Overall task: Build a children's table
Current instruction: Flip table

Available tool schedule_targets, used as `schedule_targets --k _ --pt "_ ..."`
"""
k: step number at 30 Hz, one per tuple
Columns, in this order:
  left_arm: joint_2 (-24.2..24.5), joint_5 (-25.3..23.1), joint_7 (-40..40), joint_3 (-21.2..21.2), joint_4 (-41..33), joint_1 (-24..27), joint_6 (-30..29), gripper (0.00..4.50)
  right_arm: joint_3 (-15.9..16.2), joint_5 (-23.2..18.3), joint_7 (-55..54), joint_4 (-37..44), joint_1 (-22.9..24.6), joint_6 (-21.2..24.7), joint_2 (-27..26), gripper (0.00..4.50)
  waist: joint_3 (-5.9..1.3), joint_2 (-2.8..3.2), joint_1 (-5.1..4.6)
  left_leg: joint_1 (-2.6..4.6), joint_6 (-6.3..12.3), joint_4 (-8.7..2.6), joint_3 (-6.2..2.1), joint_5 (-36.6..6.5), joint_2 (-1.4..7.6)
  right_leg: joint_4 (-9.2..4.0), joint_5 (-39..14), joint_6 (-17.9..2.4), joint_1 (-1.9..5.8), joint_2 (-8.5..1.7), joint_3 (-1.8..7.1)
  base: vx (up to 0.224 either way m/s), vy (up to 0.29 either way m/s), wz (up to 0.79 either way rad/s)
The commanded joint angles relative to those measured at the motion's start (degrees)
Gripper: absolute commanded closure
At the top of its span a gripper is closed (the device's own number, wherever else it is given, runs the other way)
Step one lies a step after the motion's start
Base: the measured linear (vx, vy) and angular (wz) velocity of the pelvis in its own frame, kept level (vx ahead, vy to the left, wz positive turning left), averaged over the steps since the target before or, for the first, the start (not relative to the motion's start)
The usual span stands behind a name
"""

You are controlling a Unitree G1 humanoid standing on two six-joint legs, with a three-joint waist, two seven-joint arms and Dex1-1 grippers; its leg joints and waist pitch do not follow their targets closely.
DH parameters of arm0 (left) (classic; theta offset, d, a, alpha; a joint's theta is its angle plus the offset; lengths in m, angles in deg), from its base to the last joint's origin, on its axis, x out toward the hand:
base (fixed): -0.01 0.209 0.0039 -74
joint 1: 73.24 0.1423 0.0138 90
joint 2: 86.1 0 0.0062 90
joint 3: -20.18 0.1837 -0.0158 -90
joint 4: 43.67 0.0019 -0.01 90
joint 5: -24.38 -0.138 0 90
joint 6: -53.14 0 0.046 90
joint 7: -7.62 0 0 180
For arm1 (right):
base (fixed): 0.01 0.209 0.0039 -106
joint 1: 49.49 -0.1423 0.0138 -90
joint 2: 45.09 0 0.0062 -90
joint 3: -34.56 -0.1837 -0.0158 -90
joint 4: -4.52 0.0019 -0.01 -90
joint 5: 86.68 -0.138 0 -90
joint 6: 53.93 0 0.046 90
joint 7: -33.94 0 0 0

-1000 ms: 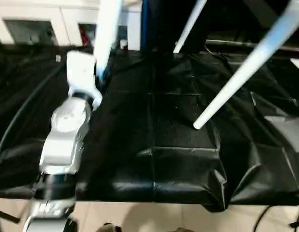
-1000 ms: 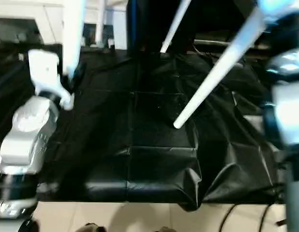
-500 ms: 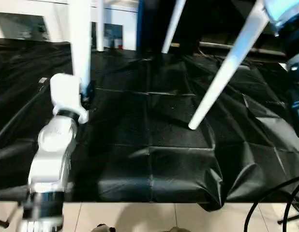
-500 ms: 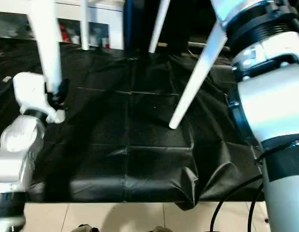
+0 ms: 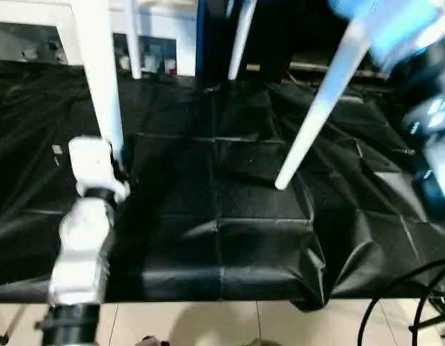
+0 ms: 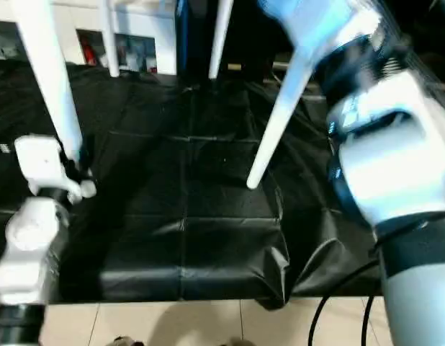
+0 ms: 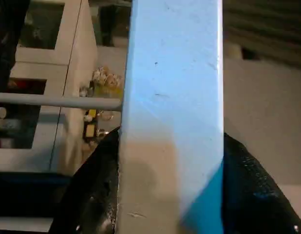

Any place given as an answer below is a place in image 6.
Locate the white plastic table leg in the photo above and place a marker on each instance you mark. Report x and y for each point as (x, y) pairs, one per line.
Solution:
(53, 72)
(219, 39)
(276, 126)
(110, 39)

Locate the red bottle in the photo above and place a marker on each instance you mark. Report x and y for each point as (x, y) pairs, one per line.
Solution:
(88, 52)

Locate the black plastic mat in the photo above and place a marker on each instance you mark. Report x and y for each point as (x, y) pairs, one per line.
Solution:
(190, 198)

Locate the white cabinet with glass doors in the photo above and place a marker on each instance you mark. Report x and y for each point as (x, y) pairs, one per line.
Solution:
(143, 43)

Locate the small tan tape piece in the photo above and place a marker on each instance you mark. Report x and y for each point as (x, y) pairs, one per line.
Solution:
(234, 67)

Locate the long dark metal rod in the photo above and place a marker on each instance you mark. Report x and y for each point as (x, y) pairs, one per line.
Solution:
(282, 66)

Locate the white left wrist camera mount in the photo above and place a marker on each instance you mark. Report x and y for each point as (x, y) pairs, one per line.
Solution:
(39, 158)

